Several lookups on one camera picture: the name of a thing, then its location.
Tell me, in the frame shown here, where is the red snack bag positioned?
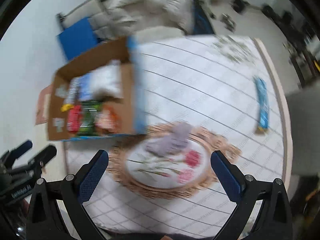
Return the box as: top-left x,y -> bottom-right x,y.
67,105 -> 82,133

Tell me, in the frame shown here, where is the yellow zebra snack bag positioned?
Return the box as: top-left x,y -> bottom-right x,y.
60,77 -> 80,112

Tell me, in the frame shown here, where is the green snack bag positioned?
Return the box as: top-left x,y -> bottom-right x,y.
77,101 -> 102,136

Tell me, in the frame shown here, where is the orange snack bag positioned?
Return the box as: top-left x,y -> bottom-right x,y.
94,105 -> 121,134

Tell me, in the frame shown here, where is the long blue snack pack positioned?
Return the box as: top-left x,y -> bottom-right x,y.
254,76 -> 270,134

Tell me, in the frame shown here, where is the brown cardboard box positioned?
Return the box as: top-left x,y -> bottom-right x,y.
36,36 -> 147,141

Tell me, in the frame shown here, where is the white cotton pads bag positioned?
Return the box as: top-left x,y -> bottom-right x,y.
78,60 -> 123,101

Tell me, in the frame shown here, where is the purple knitted cloth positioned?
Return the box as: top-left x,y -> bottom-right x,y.
145,122 -> 193,157

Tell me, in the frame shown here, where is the grey padded chair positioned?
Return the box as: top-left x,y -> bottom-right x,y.
286,83 -> 320,176

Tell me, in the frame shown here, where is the blue flat board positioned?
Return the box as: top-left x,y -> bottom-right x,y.
57,18 -> 99,61

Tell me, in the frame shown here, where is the white padded chair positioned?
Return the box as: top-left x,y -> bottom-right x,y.
135,26 -> 185,44

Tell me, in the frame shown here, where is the dark wooden stool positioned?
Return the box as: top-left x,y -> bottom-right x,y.
282,39 -> 320,88

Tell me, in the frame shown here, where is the white puffer jacket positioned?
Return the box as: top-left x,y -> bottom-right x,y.
103,0 -> 194,36

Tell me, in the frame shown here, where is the chrome dumbbell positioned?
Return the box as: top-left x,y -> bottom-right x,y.
220,14 -> 236,32

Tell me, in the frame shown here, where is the black weight bench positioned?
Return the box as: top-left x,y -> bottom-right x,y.
192,0 -> 216,35

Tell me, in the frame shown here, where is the black barbell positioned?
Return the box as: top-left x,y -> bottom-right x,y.
231,0 -> 293,25

